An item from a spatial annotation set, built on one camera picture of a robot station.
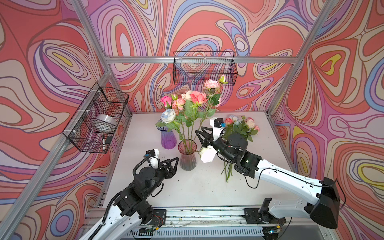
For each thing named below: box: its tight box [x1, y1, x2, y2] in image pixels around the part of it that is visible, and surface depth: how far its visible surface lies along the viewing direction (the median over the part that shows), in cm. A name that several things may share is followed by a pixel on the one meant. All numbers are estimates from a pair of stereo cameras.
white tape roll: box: [95, 114, 117, 126], surface depth 75 cm
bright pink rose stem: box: [161, 95, 173, 109], surface depth 71 cm
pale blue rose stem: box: [155, 108, 188, 154], surface depth 67 cm
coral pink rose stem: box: [190, 91, 209, 147], surface depth 66 cm
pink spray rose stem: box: [171, 93, 188, 145], surface depth 70 cm
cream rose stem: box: [181, 90, 193, 101], surface depth 70 cm
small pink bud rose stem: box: [192, 74, 229, 142], surface depth 66 cm
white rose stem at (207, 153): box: [196, 145, 218, 163], surface depth 52 cm
